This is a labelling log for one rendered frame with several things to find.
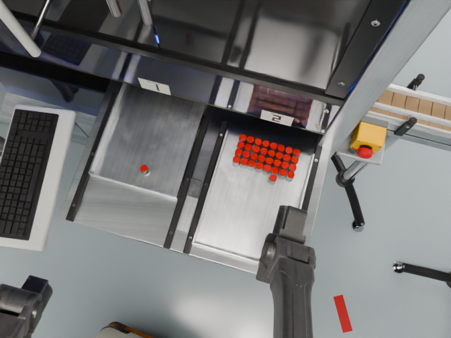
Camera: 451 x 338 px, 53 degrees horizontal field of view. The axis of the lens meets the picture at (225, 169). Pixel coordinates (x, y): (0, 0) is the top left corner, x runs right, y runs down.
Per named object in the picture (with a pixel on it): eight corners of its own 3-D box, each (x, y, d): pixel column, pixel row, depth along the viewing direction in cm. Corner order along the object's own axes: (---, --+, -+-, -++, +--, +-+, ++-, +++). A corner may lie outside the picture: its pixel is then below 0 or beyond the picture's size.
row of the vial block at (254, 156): (235, 151, 131) (235, 147, 126) (294, 168, 130) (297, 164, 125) (233, 159, 130) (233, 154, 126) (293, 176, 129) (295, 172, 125)
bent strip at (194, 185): (192, 182, 129) (190, 177, 123) (202, 185, 129) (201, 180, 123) (177, 229, 125) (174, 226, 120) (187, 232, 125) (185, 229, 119)
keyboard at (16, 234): (16, 109, 143) (13, 106, 140) (59, 115, 142) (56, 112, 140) (-18, 235, 132) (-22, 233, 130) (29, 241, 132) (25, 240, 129)
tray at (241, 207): (227, 133, 133) (227, 129, 129) (312, 157, 131) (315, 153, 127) (192, 244, 124) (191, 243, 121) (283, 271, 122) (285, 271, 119)
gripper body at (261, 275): (296, 241, 96) (302, 239, 89) (284, 288, 94) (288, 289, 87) (268, 233, 97) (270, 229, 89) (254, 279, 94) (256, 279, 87)
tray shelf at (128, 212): (115, 72, 140) (114, 69, 138) (335, 129, 135) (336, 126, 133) (60, 218, 128) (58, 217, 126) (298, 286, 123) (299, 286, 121)
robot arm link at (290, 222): (265, 259, 76) (313, 274, 76) (282, 196, 79) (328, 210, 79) (252, 259, 88) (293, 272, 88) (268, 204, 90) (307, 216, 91)
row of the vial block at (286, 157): (237, 145, 131) (237, 139, 127) (296, 161, 130) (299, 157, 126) (235, 151, 131) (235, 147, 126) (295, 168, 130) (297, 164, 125)
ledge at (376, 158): (345, 113, 136) (347, 110, 135) (387, 123, 135) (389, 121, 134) (336, 154, 133) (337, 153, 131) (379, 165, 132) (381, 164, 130)
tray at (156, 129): (129, 72, 138) (127, 67, 134) (211, 94, 136) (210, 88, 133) (91, 176, 129) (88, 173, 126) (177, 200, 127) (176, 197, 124)
